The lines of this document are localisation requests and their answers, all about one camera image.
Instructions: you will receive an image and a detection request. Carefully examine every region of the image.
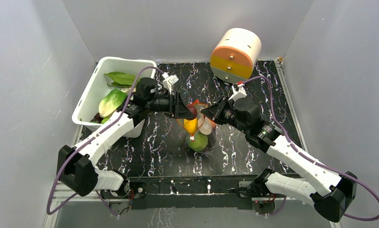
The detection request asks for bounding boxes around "dark green leaf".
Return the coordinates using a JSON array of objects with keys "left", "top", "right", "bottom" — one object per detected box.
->
[{"left": 104, "top": 72, "right": 139, "bottom": 88}]

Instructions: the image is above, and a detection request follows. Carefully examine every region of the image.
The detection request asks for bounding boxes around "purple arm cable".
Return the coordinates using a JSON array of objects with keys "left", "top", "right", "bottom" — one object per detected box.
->
[
  {"left": 46, "top": 66, "right": 165, "bottom": 218},
  {"left": 235, "top": 75, "right": 379, "bottom": 221}
]

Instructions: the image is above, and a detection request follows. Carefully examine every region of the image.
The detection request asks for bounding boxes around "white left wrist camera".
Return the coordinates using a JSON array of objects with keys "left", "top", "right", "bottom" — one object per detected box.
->
[{"left": 161, "top": 73, "right": 179, "bottom": 95}]

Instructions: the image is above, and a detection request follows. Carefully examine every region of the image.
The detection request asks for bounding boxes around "green lettuce leaf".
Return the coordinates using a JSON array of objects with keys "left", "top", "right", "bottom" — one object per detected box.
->
[{"left": 98, "top": 88, "right": 127, "bottom": 118}]

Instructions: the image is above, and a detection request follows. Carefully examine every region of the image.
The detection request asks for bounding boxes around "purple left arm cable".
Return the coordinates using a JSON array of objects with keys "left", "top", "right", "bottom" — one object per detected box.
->
[{"left": 46, "top": 66, "right": 165, "bottom": 218}]

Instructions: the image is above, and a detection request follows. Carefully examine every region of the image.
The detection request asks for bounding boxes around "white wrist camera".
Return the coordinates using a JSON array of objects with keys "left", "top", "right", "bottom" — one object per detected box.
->
[
  {"left": 229, "top": 82, "right": 247, "bottom": 102},
  {"left": 161, "top": 73, "right": 179, "bottom": 95}
]

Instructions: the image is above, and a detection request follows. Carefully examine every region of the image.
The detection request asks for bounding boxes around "round pastel drawer cabinet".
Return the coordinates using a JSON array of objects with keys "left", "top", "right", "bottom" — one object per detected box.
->
[{"left": 209, "top": 28, "right": 262, "bottom": 84}]

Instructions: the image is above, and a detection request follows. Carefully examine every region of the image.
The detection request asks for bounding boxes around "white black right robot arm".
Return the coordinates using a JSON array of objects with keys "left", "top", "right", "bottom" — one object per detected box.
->
[{"left": 201, "top": 96, "right": 357, "bottom": 222}]

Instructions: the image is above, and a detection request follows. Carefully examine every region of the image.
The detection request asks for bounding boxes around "white plastic bin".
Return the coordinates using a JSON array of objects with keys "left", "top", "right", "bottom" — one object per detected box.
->
[{"left": 72, "top": 57, "right": 157, "bottom": 132}]

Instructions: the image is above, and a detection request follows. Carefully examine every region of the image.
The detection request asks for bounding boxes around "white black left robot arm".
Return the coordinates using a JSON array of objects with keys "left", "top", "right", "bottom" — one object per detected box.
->
[{"left": 57, "top": 74, "right": 193, "bottom": 198}]

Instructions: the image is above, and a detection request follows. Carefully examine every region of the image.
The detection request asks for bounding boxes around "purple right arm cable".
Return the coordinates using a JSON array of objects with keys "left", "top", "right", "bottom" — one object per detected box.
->
[{"left": 235, "top": 75, "right": 379, "bottom": 221}]

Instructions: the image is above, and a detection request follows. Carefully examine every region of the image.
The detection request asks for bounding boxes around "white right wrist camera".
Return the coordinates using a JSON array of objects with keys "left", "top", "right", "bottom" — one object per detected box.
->
[{"left": 229, "top": 82, "right": 247, "bottom": 102}]

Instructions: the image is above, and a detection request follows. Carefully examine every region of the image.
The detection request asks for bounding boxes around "green cabbage ball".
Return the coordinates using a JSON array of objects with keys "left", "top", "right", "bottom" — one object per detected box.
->
[{"left": 185, "top": 133, "right": 208, "bottom": 151}]

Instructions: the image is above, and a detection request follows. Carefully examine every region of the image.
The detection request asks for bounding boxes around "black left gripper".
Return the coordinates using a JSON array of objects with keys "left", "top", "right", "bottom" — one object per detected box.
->
[{"left": 146, "top": 92, "right": 194, "bottom": 120}]

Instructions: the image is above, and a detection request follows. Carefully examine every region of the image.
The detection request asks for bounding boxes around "yellow lemon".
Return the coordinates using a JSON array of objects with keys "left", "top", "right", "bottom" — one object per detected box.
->
[{"left": 184, "top": 118, "right": 198, "bottom": 134}]

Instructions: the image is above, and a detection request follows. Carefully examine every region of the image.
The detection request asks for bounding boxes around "clear zip top bag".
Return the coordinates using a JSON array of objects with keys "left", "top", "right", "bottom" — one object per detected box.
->
[{"left": 177, "top": 100, "right": 217, "bottom": 157}]

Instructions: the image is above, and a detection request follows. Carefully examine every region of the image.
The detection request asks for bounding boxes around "orange peach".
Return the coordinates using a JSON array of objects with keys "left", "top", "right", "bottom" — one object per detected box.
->
[{"left": 210, "top": 120, "right": 217, "bottom": 129}]

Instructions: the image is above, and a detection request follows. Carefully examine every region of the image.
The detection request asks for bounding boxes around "small green sprout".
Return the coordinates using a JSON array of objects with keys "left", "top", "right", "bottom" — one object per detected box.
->
[{"left": 100, "top": 118, "right": 110, "bottom": 124}]

